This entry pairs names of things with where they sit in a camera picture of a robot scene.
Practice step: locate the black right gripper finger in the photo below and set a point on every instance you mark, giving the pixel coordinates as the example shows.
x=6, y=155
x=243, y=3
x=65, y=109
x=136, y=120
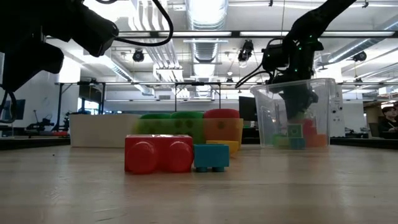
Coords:
x=306, y=98
x=290, y=99

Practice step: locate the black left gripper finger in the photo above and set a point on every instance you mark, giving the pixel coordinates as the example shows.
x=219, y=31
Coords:
x=28, y=67

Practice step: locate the red two-stud brick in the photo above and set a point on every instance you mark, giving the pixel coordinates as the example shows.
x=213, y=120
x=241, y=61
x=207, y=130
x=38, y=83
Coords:
x=158, y=146
x=309, y=129

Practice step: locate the small green toy block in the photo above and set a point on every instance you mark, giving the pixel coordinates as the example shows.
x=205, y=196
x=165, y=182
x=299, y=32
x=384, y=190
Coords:
x=294, y=130

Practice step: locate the clear plastic bin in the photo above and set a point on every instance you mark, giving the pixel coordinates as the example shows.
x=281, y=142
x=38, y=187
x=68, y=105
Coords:
x=264, y=124

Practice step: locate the blue toy block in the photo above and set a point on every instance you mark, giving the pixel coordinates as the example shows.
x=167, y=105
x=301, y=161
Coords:
x=211, y=155
x=297, y=143

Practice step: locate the black background robot arm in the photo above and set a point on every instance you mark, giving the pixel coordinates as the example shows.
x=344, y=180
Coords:
x=40, y=124

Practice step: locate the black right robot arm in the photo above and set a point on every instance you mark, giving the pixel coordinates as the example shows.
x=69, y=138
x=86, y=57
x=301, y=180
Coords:
x=323, y=12

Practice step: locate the white tall machine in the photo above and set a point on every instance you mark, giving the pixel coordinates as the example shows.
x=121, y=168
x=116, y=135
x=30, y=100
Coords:
x=339, y=109

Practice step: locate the black background monitor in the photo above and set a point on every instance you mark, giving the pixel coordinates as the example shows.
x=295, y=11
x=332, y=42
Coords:
x=18, y=109

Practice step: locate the black ceiling spotlight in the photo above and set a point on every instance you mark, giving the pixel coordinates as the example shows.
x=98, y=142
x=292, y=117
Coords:
x=359, y=56
x=138, y=56

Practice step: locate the orange studded brick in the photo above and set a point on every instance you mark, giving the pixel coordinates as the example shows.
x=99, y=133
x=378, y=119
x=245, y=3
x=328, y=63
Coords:
x=233, y=146

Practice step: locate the person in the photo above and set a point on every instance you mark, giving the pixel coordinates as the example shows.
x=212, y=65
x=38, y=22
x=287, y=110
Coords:
x=388, y=119

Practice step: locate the yellow translucent bin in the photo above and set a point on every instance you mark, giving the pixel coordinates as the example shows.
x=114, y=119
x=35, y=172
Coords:
x=202, y=138

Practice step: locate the black hanging camera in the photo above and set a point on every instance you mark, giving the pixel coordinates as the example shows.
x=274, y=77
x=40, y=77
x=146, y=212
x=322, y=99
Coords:
x=245, y=51

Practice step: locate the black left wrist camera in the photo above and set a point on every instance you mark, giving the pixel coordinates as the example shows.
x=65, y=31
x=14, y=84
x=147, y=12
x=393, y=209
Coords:
x=96, y=29

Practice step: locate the black background frame stand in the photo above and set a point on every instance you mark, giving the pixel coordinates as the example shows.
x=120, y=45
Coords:
x=197, y=83

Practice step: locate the silver ceiling air duct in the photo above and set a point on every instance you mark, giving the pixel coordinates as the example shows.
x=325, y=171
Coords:
x=206, y=15

